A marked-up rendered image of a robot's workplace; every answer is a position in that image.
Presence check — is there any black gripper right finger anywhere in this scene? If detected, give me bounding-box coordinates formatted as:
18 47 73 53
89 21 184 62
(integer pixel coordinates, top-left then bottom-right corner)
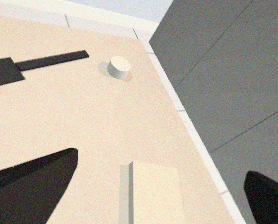
243 171 278 224

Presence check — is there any white short cylinder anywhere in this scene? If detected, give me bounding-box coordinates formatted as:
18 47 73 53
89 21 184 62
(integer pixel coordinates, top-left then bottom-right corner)
107 56 131 79

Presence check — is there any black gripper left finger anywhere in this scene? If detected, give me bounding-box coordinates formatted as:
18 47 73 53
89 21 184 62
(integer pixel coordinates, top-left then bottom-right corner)
0 148 78 224

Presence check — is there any cream flat rectangular board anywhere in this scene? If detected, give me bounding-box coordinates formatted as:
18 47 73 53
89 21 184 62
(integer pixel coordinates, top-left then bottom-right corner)
128 161 185 224

